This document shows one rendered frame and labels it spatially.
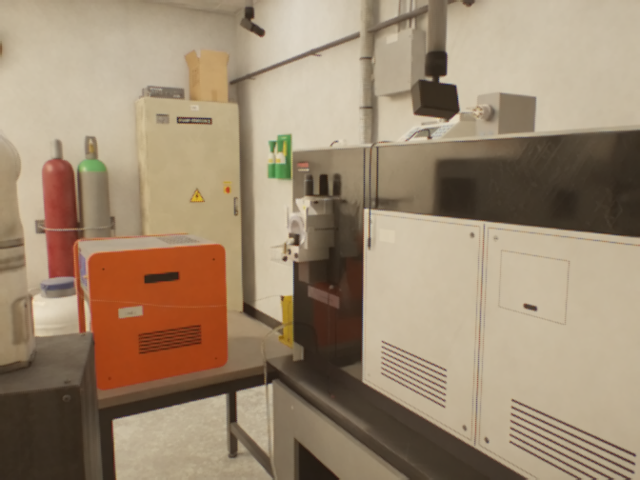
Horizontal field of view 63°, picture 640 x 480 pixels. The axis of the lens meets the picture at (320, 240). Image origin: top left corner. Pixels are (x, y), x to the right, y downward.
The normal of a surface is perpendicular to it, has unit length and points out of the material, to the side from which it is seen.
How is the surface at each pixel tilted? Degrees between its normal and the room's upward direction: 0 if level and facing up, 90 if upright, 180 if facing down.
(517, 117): 90
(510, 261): 90
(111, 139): 90
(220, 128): 90
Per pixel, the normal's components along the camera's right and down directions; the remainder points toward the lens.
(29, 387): 0.00, -0.99
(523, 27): -0.86, 0.07
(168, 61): 0.51, 0.11
